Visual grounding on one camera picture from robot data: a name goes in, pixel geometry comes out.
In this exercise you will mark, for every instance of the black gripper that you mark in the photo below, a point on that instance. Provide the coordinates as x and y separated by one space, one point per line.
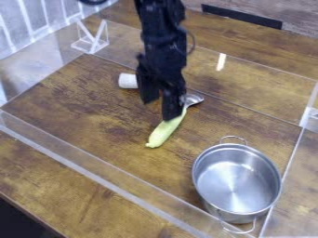
160 64

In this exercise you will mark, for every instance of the stainless steel pot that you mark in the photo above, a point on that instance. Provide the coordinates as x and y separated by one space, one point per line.
238 182

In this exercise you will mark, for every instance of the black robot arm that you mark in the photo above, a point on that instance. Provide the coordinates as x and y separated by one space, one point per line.
169 9

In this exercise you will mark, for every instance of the toy mushroom brown cap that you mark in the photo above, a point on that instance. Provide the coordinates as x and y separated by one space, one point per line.
127 81

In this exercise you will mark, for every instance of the black bar on table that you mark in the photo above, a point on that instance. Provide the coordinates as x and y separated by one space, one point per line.
235 15

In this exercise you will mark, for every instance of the clear acrylic enclosure panel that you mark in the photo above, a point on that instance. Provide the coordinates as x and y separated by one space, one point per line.
92 125

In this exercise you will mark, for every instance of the clear acrylic triangle bracket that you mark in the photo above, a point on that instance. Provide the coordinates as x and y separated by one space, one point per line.
89 43

